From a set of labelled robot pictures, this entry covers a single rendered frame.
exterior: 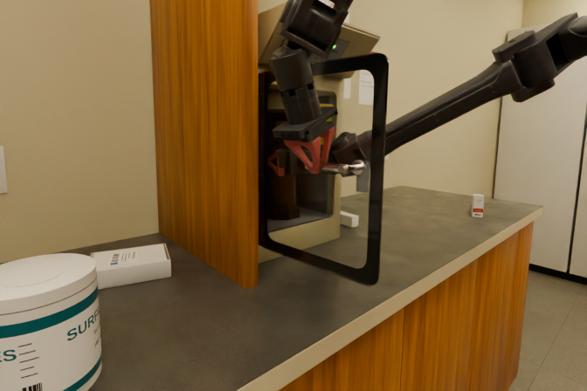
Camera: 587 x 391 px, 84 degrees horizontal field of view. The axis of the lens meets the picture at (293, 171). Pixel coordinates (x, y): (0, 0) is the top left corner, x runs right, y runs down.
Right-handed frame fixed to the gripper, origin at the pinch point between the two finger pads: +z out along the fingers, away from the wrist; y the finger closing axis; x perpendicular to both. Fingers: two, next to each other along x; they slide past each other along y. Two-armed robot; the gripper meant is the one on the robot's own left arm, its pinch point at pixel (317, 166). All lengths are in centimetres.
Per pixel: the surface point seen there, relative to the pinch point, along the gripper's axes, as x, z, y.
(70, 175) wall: -67, -2, 23
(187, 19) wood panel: -38.2, -30.1, -10.3
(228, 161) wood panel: -20.2, -1.3, 4.3
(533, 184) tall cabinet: -4, 165, -271
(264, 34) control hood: -18.0, -22.5, -13.7
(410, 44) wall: -52, 9, -160
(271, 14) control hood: -15.7, -25.7, -14.9
